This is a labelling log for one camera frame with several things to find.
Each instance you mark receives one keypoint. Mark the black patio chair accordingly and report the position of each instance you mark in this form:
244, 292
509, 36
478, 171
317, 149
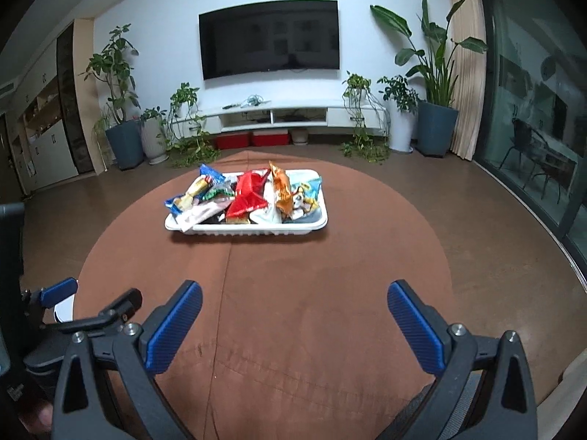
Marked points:
518, 133

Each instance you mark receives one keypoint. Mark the person's left hand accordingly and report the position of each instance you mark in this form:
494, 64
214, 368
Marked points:
36, 417

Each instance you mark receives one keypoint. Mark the white grey snack packet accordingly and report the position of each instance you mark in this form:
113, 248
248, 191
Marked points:
263, 215

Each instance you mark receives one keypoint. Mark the black snack packet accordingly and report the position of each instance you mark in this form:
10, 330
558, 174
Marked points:
215, 220

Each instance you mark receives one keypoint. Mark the plant in patterned white pot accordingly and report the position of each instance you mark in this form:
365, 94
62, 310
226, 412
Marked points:
153, 142

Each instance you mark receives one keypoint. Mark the red snack packet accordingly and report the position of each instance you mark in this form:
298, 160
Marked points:
245, 192

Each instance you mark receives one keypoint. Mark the small white pot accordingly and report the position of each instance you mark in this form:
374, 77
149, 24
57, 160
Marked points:
301, 137

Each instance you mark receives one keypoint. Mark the beige curtain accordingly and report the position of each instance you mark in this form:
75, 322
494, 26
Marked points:
467, 78

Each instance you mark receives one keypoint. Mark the broad-leaf plant in blue pot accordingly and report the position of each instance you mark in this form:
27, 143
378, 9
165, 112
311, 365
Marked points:
435, 128

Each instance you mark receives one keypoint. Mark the patio table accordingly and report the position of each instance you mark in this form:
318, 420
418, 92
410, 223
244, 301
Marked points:
557, 146

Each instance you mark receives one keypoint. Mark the bushy plant in white pot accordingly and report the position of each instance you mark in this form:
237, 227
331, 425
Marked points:
403, 133

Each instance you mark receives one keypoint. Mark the black wall television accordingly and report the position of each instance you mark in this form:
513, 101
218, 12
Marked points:
270, 36

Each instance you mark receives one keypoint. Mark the leafy tree in blue pot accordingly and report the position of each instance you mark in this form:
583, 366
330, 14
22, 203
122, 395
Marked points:
126, 146

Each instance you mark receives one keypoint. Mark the trailing vine plant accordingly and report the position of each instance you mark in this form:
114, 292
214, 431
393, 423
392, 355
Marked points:
355, 82
185, 96

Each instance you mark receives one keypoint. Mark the red storage box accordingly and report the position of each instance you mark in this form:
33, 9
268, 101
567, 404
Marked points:
269, 138
233, 140

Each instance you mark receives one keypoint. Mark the orange snack packet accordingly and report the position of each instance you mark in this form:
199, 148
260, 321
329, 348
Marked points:
280, 188

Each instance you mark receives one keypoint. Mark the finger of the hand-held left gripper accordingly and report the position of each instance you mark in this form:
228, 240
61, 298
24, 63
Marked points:
59, 291
124, 305

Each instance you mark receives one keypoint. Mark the blue snack packet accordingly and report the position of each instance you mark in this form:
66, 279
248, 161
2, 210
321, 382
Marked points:
211, 174

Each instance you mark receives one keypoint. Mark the white and orange bread packet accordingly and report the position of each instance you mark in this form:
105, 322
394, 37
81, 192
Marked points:
197, 215

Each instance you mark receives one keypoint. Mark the clear green-edged snack packet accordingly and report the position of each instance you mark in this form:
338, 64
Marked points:
218, 192

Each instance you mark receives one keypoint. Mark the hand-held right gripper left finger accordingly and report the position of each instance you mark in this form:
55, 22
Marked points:
176, 325

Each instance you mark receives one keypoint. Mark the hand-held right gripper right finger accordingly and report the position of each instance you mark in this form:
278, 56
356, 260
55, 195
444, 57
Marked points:
415, 325

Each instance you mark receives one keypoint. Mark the panda print snack packet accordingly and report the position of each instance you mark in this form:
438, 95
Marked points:
305, 197

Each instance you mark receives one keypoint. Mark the white plastic tray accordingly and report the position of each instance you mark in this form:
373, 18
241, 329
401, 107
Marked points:
257, 229

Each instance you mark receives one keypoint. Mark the glass sliding door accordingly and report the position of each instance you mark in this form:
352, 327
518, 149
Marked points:
527, 78

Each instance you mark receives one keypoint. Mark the white television cabinet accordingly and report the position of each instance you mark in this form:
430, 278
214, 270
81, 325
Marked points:
348, 117

